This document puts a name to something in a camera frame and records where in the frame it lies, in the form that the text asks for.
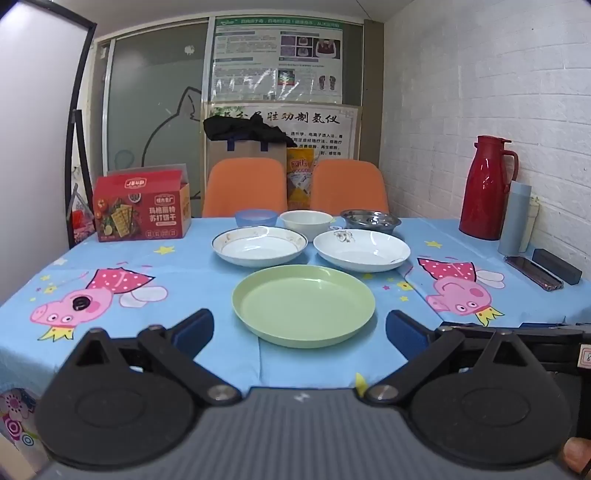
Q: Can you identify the white sign board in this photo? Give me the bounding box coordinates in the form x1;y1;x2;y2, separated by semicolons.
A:
205;102;361;162

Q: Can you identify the white plate with floral print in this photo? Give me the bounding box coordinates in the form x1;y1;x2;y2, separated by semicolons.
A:
313;229;411;273

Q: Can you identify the blue plastic bowl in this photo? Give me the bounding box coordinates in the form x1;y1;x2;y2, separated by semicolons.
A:
235;209;280;228

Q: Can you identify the stainless steel bowl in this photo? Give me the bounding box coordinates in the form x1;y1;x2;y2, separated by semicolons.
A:
340;209;402;234

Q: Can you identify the red thermos jug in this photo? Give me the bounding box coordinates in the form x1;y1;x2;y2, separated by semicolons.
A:
458;135;519;241

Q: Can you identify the black rectangular box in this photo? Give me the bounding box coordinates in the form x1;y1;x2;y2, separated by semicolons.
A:
532;248;583;284

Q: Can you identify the red cracker box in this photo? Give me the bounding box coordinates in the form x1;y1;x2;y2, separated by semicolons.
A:
93;164;192;243

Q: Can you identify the light blue tumbler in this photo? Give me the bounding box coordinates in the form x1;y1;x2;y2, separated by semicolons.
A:
498;181;534;257

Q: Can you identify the white plate with brown rim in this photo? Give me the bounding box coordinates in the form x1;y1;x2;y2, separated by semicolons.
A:
211;226;308;268

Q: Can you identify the person's right hand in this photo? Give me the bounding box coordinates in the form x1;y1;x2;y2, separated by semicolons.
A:
562;436;591;475

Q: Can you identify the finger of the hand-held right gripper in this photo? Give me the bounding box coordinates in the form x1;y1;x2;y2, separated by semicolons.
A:
436;322;566;340

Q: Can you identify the blue cartoon printed tablecloth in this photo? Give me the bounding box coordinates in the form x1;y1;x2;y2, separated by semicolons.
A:
0;216;591;409

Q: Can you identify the white board with black frame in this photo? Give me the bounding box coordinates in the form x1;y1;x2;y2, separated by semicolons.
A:
0;0;98;287

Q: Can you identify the orange chair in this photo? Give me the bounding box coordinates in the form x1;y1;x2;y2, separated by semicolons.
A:
202;159;288;219
309;159;389;216

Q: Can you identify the black cloth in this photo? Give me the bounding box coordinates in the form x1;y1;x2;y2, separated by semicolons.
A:
204;114;291;147

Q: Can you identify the green plastic plate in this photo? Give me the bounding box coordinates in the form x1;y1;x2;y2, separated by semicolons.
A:
232;265;377;348

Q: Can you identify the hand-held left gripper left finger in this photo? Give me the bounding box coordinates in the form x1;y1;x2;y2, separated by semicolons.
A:
76;308;243;407

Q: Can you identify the yellow snack packet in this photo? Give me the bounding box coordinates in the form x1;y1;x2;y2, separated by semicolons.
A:
286;148;321;210

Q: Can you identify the white ceramic bowl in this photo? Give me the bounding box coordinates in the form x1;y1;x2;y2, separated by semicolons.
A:
280;210;334;237

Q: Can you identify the green bordered wall poster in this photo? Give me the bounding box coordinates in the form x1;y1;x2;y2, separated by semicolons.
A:
213;15;345;103

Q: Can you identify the cardboard box with blue handles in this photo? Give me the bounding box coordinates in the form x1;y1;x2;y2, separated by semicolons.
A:
206;136;287;163

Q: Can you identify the frosted glass door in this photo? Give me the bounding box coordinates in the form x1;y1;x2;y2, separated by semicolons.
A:
95;21;384;217

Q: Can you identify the dark smartphone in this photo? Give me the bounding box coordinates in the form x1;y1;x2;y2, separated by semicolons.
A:
504;255;564;293

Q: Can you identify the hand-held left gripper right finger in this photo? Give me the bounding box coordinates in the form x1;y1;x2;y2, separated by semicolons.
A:
365;310;541;407

